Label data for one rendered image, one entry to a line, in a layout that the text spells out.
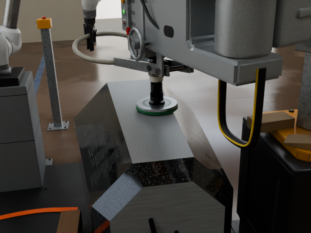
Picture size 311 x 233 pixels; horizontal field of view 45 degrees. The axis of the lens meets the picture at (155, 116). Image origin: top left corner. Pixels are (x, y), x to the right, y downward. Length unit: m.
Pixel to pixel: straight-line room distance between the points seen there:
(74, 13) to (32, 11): 0.87
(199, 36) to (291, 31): 0.32
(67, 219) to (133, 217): 0.94
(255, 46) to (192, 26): 0.29
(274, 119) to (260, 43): 0.70
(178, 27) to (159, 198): 0.65
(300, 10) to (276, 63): 0.20
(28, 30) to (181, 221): 7.53
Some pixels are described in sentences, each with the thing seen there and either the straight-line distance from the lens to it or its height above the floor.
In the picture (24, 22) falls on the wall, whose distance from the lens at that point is 8.70.
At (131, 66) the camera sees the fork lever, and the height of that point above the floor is 1.02.
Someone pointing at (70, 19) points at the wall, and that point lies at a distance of 8.62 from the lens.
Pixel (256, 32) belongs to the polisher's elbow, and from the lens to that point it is 1.22.
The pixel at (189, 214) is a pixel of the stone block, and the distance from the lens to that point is 1.52.
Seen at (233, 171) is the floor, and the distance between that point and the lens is 3.04.
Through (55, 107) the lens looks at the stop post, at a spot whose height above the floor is 0.22.
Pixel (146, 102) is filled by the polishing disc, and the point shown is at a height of 0.86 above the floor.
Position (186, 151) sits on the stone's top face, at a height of 0.82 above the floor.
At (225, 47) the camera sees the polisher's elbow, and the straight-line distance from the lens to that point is 1.23.
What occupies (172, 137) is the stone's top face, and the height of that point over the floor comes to 0.82.
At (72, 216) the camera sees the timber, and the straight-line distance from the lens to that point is 2.39.
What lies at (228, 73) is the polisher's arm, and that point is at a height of 1.20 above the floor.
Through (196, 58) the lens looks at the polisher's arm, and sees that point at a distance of 1.37.
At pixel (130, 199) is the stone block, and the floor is 0.72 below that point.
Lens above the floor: 1.53
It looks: 22 degrees down
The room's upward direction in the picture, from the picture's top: 2 degrees counter-clockwise
